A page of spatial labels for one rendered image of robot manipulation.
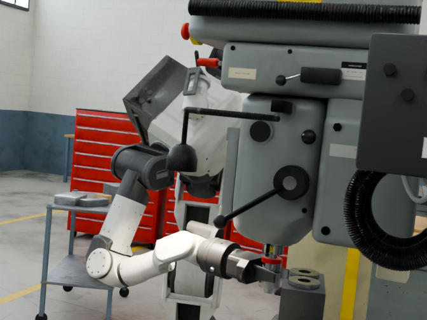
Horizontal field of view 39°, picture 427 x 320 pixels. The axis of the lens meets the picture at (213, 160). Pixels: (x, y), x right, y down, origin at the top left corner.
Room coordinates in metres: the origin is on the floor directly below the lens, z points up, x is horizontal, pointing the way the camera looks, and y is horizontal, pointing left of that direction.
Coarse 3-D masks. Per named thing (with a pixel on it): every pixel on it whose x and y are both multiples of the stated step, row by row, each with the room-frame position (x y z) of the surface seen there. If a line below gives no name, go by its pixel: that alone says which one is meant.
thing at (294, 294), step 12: (288, 276) 1.75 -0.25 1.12; (300, 276) 1.71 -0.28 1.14; (312, 276) 1.73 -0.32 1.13; (288, 288) 1.62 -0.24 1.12; (300, 288) 1.63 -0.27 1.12; (312, 288) 1.63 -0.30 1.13; (324, 288) 1.66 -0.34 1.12; (288, 300) 1.62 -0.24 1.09; (300, 300) 1.61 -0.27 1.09; (312, 300) 1.61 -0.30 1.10; (324, 300) 1.60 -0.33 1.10; (288, 312) 1.62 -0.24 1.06; (300, 312) 1.61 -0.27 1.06; (312, 312) 1.61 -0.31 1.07
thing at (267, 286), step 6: (264, 264) 1.33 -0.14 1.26; (270, 264) 1.32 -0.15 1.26; (270, 270) 1.32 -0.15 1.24; (276, 270) 1.32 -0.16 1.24; (276, 276) 1.32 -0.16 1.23; (264, 282) 1.33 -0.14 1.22; (276, 282) 1.33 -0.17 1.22; (264, 288) 1.32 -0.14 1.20; (270, 288) 1.32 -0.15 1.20; (276, 288) 1.33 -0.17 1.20
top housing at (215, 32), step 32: (288, 0) 1.22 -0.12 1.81; (320, 0) 1.20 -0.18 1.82; (352, 0) 1.18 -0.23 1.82; (384, 0) 1.16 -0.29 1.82; (416, 0) 1.16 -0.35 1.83; (192, 32) 1.31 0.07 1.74; (224, 32) 1.26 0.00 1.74; (256, 32) 1.24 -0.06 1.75; (288, 32) 1.22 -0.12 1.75; (320, 32) 1.20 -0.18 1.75; (352, 32) 1.17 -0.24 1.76; (384, 32) 1.15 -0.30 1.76; (416, 32) 1.24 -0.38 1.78
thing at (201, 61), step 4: (200, 60) 1.52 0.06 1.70; (204, 60) 1.51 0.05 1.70; (208, 60) 1.51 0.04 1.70; (212, 60) 1.50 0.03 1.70; (216, 60) 1.50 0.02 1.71; (200, 64) 1.52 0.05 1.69; (204, 64) 1.51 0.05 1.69; (208, 64) 1.51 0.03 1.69; (212, 64) 1.50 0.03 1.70; (216, 64) 1.50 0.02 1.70; (220, 64) 1.50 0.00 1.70
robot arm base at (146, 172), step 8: (136, 144) 1.75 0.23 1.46; (144, 152) 1.72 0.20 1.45; (152, 152) 1.70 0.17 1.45; (160, 152) 1.68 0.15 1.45; (112, 160) 1.68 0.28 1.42; (152, 160) 1.62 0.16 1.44; (160, 160) 1.63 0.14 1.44; (112, 168) 1.68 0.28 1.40; (144, 168) 1.62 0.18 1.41; (152, 168) 1.61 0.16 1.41; (160, 168) 1.64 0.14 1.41; (144, 176) 1.61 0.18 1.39; (152, 176) 1.62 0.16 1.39; (160, 176) 1.64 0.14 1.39; (168, 176) 1.67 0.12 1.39; (144, 184) 1.62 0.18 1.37; (152, 184) 1.62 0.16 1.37; (160, 184) 1.65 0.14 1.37; (168, 184) 1.68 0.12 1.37
